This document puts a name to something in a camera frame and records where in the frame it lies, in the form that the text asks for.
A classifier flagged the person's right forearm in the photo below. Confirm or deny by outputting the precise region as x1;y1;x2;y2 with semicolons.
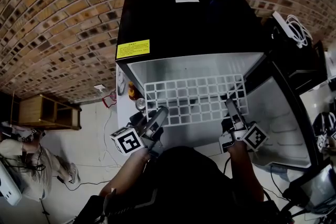
227;140;265;201

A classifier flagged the coiled white cable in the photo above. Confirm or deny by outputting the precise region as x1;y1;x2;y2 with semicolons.
285;14;313;47

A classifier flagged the person's left forearm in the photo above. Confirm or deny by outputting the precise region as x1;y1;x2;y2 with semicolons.
99;148;152;199

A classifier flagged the black cabinet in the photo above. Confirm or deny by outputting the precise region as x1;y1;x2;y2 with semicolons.
261;17;329;95

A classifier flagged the wooden shelf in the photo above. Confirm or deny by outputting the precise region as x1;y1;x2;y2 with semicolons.
12;93;82;131

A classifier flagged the person's black clothed body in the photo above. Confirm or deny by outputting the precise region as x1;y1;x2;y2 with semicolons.
73;146;289;224

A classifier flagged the clear water jug red handle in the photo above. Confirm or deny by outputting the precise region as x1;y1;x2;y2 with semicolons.
101;90;118;109

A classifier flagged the white power strip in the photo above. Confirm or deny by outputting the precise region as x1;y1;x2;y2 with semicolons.
272;10;302;48

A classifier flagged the white table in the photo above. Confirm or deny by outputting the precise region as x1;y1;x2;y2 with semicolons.
115;64;137;129

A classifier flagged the white wire fridge shelf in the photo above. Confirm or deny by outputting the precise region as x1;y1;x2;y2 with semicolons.
143;73;249;128

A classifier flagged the black mini fridge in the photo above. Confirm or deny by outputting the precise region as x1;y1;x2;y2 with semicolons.
115;0;325;168

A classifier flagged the black field monitor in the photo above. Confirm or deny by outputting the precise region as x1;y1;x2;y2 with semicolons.
283;165;336;216

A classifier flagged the white plastic bag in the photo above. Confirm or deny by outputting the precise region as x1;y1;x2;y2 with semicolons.
117;70;127;97

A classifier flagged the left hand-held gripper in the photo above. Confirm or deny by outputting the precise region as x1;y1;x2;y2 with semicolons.
109;106;170;158

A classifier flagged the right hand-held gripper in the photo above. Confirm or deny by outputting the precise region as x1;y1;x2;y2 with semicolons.
218;98;270;154

